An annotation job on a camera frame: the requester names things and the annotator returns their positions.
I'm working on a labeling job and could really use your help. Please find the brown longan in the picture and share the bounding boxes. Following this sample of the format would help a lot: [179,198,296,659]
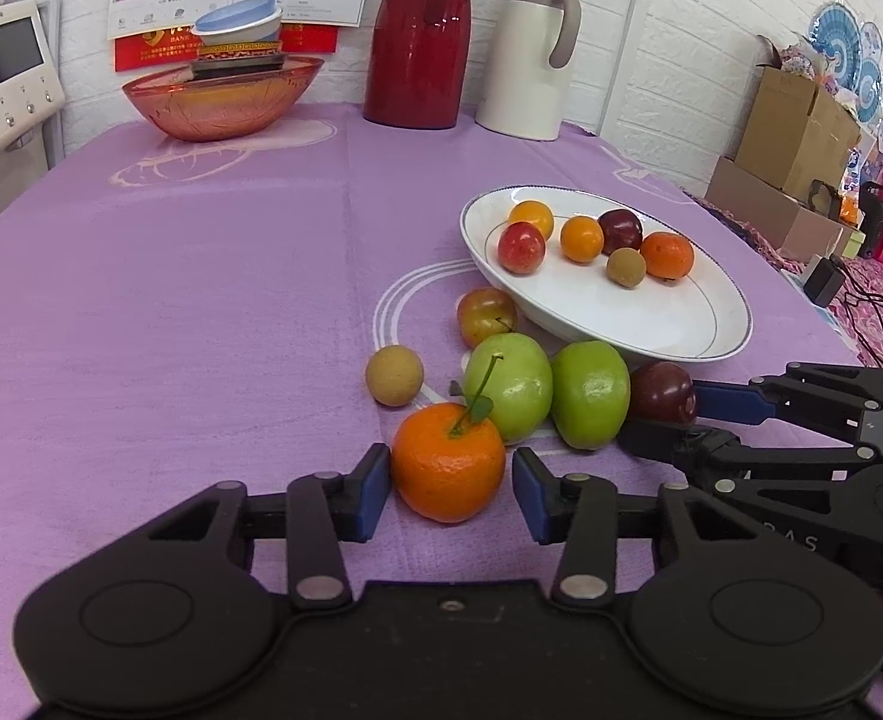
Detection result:
[365,345,425,407]
[605,247,648,290]

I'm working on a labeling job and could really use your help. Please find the white wall conduit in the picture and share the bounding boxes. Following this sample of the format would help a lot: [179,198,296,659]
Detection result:
[598,0,650,137]

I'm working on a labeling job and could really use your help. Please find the blue lidded white bowl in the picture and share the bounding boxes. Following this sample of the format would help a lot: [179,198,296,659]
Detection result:
[191,0,285,47]

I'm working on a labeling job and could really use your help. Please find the green apple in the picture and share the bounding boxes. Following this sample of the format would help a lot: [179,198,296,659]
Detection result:
[550,340,631,451]
[462,332,555,445]

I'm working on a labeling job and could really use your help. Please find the dark red plum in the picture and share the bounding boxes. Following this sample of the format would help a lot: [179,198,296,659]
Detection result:
[597,208,644,248]
[628,361,699,427]

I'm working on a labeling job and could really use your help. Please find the white thermos jug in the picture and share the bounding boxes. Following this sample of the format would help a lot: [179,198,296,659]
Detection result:
[475,0,583,142]

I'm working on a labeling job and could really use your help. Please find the blue decorative fans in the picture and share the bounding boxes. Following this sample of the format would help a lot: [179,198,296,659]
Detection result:
[809,0,883,125]

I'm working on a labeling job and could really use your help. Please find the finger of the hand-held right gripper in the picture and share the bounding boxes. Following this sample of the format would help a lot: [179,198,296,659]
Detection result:
[617,420,875,494]
[692,362,883,443]

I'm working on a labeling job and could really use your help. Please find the large orange with stem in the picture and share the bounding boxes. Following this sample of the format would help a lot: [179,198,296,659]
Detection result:
[391,352,507,524]

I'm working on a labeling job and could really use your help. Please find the red apple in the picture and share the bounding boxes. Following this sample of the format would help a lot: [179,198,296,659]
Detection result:
[496,222,547,275]

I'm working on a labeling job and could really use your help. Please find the red wall poster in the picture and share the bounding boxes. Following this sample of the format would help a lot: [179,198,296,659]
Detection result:
[115,21,339,74]

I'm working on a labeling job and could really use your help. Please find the white water dispenser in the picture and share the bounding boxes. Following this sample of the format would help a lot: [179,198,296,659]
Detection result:
[0,0,67,256]

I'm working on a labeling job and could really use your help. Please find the black power adapter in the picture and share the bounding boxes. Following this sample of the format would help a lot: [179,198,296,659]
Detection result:
[803,255,848,307]

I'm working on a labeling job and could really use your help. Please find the white plate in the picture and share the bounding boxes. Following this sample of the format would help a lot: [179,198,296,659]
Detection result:
[460,184,755,362]

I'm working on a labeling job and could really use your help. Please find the red thermos jug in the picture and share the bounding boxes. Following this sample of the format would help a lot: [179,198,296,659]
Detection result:
[362,0,474,130]

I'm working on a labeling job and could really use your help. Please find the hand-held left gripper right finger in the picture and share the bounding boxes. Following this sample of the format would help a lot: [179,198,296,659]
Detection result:
[512,448,759,606]

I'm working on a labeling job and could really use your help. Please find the black cable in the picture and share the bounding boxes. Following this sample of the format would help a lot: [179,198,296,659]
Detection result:
[839,270,883,372]

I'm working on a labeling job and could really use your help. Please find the red-yellow small apple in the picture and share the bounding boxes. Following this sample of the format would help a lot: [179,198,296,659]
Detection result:
[456,287,519,350]

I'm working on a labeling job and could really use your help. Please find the round orange tangerine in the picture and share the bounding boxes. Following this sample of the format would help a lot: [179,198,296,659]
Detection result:
[640,232,696,282]

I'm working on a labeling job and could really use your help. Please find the small yellow-orange citrus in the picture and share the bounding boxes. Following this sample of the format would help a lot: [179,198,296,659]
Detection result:
[507,199,555,241]

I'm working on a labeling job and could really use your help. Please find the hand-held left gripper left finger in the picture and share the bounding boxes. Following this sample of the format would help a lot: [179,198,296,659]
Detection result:
[145,442,393,610]

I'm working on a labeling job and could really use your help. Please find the small orange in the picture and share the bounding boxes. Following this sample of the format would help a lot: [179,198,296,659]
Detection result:
[559,215,606,265]

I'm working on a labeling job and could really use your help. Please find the purple tablecloth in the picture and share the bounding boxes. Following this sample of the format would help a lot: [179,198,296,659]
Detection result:
[0,101,883,717]

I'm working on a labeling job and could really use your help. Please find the dark patterned box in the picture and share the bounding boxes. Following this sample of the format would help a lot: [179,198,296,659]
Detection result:
[186,41,288,83]

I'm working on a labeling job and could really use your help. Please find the red glass bowl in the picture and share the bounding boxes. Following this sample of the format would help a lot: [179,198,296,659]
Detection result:
[122,56,326,143]

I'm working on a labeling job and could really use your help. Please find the flat cardboard box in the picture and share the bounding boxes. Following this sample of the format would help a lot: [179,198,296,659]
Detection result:
[706,156,855,263]

